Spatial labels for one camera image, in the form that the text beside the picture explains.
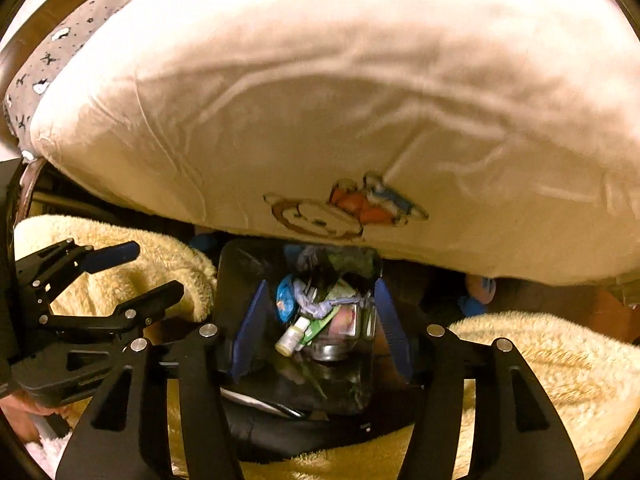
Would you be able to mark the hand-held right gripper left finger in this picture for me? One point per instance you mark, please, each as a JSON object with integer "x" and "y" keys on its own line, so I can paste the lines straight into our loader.
{"x": 247, "y": 330}

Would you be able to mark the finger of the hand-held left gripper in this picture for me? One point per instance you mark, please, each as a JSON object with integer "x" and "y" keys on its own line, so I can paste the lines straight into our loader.
{"x": 110, "y": 255}
{"x": 150, "y": 300}

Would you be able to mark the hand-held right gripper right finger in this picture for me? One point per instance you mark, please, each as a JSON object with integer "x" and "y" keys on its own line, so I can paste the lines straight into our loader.
{"x": 395, "y": 330}

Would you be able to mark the small pale yellow bottle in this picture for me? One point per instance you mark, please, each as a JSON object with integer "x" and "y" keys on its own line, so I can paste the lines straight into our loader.
{"x": 290, "y": 340}

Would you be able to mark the blue snack packet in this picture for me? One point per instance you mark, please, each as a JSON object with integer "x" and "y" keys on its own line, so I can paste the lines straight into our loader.
{"x": 286, "y": 302}

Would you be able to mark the round pink tin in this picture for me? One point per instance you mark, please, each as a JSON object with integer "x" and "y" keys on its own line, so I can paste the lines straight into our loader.
{"x": 332, "y": 347}

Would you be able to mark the grey-blue cloth band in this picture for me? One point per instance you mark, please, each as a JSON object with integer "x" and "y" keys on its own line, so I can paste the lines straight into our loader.
{"x": 307, "y": 305}

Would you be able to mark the green tube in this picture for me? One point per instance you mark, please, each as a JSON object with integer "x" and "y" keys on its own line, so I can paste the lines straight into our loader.
{"x": 320, "y": 322}

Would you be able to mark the person's left hand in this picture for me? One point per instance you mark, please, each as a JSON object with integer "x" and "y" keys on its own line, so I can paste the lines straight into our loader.
{"x": 30, "y": 410}

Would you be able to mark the blue and pink object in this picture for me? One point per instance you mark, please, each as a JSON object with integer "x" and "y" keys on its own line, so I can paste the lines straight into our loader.
{"x": 480, "y": 292}

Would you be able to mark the dark curved object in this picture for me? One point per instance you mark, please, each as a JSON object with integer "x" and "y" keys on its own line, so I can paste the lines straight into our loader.
{"x": 310, "y": 435}

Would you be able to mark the yellow fluffy blanket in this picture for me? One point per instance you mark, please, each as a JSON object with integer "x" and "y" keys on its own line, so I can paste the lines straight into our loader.
{"x": 550, "y": 375}

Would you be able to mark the grey printed blanket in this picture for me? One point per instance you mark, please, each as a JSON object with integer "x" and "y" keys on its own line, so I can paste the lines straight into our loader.
{"x": 55, "y": 55}

